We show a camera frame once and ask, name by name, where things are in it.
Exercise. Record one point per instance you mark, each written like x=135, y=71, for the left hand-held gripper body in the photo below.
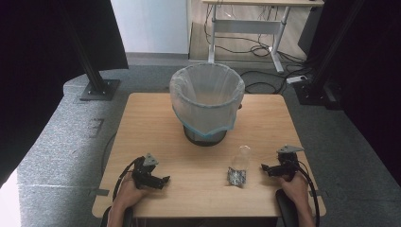
x=142, y=174

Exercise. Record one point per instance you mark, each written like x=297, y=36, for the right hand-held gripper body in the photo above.
x=288, y=160

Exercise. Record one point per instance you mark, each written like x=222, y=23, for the clear plastic bottle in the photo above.
x=239, y=167

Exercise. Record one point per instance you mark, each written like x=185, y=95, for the bin with plastic liner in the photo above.
x=206, y=94

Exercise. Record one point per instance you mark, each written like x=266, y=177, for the person's left hand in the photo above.
x=129, y=194

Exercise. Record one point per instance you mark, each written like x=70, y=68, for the person's right hand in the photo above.
x=295, y=189

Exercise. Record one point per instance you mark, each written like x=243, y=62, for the black armrest pad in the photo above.
x=286, y=208
x=128, y=217

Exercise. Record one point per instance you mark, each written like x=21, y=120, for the black metal stand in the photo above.
x=96, y=82
x=318, y=88

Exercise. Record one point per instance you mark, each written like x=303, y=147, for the white power strip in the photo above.
x=296, y=79

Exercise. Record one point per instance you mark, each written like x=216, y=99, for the dark curtain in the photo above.
x=38, y=63
x=372, y=78

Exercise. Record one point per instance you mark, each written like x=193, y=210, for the metal table bracket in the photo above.
x=317, y=193

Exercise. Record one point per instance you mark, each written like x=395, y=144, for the white metal desk frame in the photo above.
x=249, y=26

